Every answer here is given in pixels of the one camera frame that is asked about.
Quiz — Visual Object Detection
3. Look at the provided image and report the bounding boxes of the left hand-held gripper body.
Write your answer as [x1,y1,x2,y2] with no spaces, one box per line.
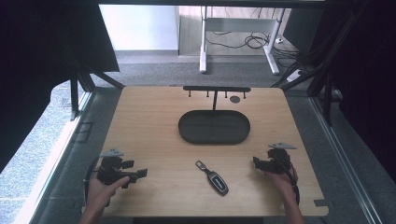
[96,147,139,189]

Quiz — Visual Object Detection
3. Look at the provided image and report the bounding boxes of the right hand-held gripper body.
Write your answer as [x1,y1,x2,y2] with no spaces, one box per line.
[259,142,298,175]

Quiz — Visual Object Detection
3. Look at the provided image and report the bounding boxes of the black car key with keyring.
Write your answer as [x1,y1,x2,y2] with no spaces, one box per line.
[194,160,230,197]

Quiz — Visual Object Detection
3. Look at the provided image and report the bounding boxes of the black key holder with tray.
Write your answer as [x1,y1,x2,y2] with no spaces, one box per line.
[177,85,252,146]

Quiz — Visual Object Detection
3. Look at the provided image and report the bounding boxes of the person's right hand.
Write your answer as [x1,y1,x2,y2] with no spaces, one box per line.
[263,168,299,201]

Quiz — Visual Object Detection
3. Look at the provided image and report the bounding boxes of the person's left hand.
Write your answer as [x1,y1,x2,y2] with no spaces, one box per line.
[85,175,131,216]

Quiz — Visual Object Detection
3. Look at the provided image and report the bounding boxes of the black metal stand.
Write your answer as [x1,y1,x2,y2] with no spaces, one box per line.
[270,0,372,127]
[68,63,126,121]

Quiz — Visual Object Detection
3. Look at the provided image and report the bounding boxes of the white power strip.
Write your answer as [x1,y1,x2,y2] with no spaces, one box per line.
[285,69,305,83]

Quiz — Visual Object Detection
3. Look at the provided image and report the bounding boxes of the black curtain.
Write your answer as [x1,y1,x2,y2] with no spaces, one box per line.
[306,0,396,185]
[0,0,120,173]

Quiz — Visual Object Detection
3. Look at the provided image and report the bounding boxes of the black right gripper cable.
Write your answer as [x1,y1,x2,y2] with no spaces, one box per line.
[278,154,301,206]

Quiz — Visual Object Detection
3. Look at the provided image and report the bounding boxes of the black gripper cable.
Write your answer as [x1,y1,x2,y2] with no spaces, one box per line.
[82,158,100,207]
[278,154,301,206]

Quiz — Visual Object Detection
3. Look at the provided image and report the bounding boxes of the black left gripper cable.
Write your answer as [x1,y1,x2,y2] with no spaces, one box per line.
[82,158,100,207]

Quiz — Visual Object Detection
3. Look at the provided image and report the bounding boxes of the black cables on floor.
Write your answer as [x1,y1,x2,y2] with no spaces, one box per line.
[205,7,309,68]

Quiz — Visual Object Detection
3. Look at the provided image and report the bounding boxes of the white metal desk frame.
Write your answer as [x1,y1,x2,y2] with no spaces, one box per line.
[199,6,287,76]

